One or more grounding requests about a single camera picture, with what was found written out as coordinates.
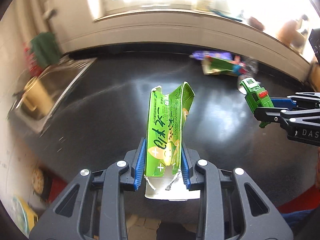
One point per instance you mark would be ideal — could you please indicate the red cabinet doors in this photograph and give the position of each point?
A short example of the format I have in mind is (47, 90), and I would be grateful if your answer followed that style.
(309, 200)

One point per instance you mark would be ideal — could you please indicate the pink foil snack bag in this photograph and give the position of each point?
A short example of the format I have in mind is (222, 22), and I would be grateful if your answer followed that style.
(239, 68)

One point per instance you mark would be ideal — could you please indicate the wooden utensil holder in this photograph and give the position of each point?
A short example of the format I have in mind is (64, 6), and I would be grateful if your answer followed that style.
(289, 35)

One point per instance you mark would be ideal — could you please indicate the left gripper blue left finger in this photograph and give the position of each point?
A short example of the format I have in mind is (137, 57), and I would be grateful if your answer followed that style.
(92, 204)

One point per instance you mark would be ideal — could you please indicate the jar of red beans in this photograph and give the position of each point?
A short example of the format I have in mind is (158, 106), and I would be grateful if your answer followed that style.
(253, 22)

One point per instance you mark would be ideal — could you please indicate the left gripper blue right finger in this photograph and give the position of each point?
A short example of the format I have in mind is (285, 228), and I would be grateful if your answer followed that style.
(232, 205)

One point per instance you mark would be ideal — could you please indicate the green toy truck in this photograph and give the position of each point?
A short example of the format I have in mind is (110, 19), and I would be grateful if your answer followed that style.
(256, 96)

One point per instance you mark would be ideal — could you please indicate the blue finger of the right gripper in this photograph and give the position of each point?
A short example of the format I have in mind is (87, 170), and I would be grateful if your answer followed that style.
(282, 115)
(283, 102)

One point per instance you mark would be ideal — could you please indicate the green cloth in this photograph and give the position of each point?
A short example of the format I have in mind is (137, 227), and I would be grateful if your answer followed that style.
(46, 49)

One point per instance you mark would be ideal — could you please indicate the purple snack bag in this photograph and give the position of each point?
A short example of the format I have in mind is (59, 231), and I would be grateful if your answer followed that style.
(201, 54)

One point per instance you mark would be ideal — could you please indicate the red box with floral lid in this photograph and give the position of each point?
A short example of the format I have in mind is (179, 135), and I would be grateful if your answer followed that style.
(47, 185)

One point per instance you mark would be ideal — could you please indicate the stainless steel sink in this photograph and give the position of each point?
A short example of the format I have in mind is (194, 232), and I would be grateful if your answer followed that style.
(42, 95)

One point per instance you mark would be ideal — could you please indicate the yellow cardboard box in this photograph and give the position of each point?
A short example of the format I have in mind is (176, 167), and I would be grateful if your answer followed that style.
(23, 215)

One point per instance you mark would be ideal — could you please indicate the green torn carton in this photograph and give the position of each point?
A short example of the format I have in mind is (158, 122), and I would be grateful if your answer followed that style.
(164, 149)

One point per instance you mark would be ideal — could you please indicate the clear plastic cup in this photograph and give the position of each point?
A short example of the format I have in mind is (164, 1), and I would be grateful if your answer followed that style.
(251, 66)

